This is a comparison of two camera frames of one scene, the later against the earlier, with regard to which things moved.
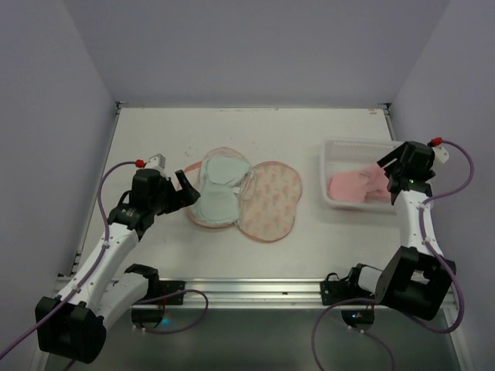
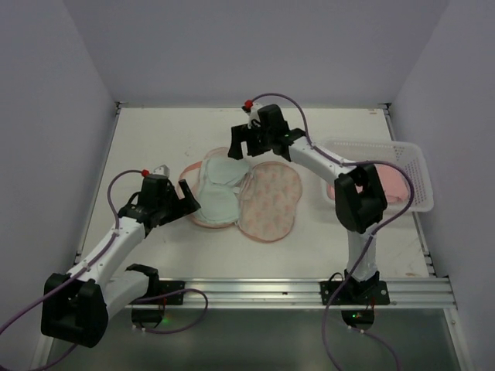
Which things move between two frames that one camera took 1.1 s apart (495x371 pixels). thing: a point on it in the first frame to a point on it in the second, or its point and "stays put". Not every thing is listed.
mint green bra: x=221 y=178 stays put
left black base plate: x=167 y=287 stays put
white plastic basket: x=346 y=155 stays put
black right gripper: x=397 y=170 to x=246 y=134
